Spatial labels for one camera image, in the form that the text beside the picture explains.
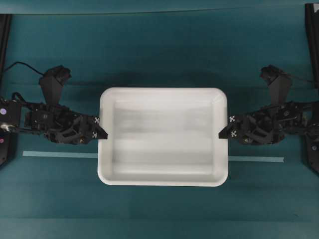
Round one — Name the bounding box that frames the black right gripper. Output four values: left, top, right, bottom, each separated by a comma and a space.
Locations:
218, 102, 308, 145

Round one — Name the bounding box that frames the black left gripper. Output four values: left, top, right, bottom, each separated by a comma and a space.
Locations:
24, 103, 108, 144

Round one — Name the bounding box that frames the white plastic tray case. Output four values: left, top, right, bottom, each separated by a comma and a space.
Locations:
97, 87, 229, 187

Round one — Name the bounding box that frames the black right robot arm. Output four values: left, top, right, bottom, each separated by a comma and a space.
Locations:
218, 101, 319, 173

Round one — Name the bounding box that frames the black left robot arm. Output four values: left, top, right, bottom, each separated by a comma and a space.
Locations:
0, 92, 108, 145

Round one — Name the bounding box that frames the light blue tape strip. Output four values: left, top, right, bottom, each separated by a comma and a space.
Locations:
22, 151, 284, 163

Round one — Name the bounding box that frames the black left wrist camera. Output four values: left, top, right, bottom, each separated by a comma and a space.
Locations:
39, 65, 71, 105

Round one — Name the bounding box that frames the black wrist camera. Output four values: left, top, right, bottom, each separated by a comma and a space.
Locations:
260, 65, 292, 105
39, 65, 71, 105

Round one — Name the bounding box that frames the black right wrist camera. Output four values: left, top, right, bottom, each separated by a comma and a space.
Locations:
260, 65, 292, 105

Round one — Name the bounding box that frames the black right camera cable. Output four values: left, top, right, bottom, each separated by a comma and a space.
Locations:
283, 71, 319, 84

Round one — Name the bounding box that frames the black camera cable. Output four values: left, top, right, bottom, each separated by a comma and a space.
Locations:
0, 61, 44, 82
283, 71, 319, 84

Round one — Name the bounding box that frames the black left camera cable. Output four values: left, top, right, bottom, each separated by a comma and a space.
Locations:
0, 61, 44, 82

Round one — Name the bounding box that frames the black left frame rail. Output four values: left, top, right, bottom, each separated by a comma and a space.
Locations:
0, 14, 12, 81

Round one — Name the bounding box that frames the black frame rail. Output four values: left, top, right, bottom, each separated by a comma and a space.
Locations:
305, 2, 319, 90
0, 14, 12, 81

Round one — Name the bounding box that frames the black right frame rail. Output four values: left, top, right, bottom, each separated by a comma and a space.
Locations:
305, 2, 319, 90

